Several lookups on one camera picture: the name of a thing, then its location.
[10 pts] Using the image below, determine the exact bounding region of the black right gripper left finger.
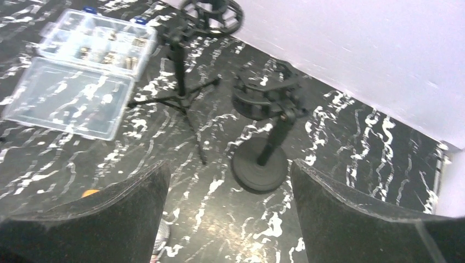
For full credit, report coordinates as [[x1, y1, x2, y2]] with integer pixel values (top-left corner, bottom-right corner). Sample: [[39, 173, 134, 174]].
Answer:
[[1, 161, 171, 262]]

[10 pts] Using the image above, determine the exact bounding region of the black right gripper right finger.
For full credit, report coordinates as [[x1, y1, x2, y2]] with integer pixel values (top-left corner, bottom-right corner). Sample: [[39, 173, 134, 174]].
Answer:
[[291, 159, 464, 262]]

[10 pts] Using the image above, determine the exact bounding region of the black round-base microphone stand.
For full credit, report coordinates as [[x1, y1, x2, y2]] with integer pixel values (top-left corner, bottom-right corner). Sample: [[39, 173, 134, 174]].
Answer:
[[230, 60, 309, 194]]

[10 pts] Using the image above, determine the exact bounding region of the black tripod microphone stand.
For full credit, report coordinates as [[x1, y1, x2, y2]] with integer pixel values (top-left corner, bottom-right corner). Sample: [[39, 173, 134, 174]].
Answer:
[[127, 0, 245, 166]]

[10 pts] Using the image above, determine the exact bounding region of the glitter silver-head microphone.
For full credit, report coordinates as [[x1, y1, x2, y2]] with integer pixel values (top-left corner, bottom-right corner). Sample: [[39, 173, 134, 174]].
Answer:
[[150, 219, 171, 263]]

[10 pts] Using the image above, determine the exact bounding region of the gold microphone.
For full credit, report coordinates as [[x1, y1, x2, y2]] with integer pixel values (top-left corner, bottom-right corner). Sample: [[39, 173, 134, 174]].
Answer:
[[81, 189, 99, 198]]

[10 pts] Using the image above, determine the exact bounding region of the clear plastic screw box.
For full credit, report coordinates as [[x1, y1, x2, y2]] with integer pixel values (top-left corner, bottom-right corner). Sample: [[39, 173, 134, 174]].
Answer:
[[2, 7, 157, 141]]

